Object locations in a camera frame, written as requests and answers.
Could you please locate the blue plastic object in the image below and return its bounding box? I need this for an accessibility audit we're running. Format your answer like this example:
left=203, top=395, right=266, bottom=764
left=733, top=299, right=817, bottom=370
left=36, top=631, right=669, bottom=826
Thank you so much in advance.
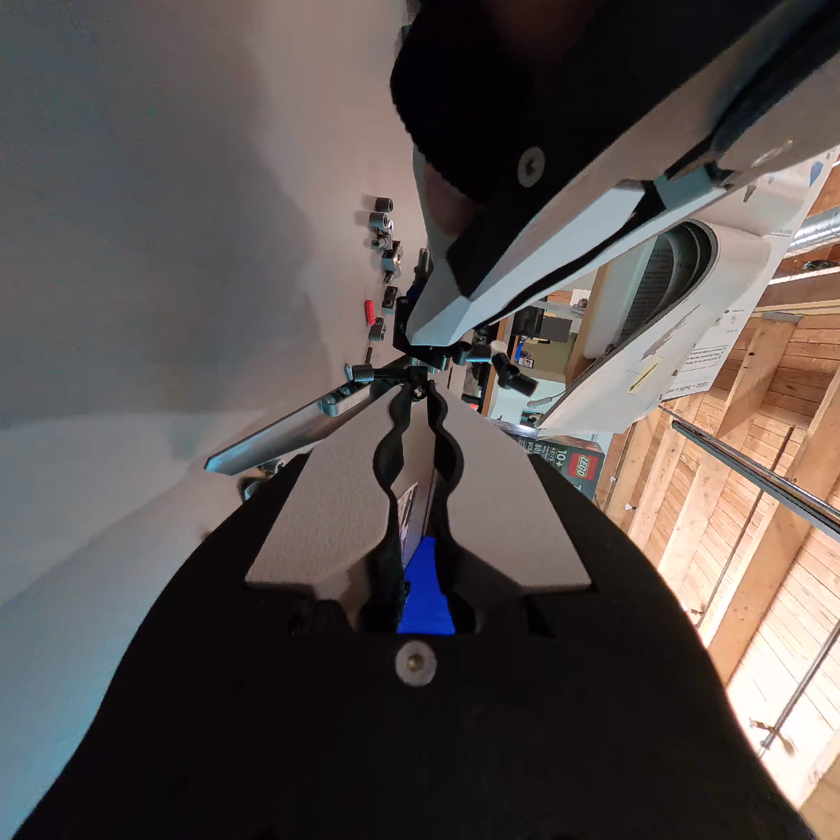
left=397, top=535, right=457, bottom=634

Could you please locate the person's left hand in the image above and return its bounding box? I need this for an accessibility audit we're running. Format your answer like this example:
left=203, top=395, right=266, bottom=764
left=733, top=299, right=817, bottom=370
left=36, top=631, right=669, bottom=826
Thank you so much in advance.
left=419, top=161, right=490, bottom=240

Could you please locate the white instruction sheet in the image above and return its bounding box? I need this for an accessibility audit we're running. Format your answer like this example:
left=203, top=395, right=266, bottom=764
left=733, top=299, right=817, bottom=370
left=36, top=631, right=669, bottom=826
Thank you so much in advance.
left=538, top=151, right=840, bottom=434

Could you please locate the dark grey long lego panel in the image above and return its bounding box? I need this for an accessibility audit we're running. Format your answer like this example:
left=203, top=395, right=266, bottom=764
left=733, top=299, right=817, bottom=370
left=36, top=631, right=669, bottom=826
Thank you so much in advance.
left=203, top=377, right=398, bottom=475

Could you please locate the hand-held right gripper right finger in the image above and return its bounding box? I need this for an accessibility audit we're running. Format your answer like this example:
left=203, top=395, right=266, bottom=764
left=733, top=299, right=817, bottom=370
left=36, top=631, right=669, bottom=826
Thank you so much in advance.
left=425, top=382, right=596, bottom=634

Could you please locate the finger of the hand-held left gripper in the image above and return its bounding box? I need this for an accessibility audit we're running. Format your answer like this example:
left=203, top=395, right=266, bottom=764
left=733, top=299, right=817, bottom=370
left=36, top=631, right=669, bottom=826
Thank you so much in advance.
left=481, top=196, right=721, bottom=330
left=406, top=213, right=659, bottom=347

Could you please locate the white printed box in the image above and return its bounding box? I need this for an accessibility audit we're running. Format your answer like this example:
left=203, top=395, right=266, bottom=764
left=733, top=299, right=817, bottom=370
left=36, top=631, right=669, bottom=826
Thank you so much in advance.
left=400, top=482, right=437, bottom=572

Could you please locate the black blue lego assembly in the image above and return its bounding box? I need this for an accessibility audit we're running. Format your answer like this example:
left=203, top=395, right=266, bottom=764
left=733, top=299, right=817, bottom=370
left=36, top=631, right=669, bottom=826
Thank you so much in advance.
left=344, top=282, right=542, bottom=398

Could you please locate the black metal rod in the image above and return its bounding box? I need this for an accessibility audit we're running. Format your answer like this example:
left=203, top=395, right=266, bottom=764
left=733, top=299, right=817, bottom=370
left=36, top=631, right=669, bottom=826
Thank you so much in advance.
left=659, top=403, right=840, bottom=536

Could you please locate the row of small grey lego connectors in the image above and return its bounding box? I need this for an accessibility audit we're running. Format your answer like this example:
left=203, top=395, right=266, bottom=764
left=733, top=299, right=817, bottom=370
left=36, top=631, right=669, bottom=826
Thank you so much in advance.
left=363, top=195, right=404, bottom=342

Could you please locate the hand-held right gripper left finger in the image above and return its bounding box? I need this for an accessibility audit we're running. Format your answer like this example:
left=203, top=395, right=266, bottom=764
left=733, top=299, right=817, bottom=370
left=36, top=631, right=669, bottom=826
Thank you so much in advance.
left=243, top=386, right=421, bottom=634

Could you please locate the dark printed cardboard box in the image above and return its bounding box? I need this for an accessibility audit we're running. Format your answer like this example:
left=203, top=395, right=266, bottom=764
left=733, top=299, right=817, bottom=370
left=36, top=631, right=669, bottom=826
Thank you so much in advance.
left=515, top=423, right=606, bottom=503

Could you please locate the metal ventilation duct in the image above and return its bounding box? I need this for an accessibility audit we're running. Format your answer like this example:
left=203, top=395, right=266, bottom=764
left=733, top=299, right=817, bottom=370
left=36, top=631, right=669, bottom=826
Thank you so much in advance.
left=784, top=205, right=840, bottom=258

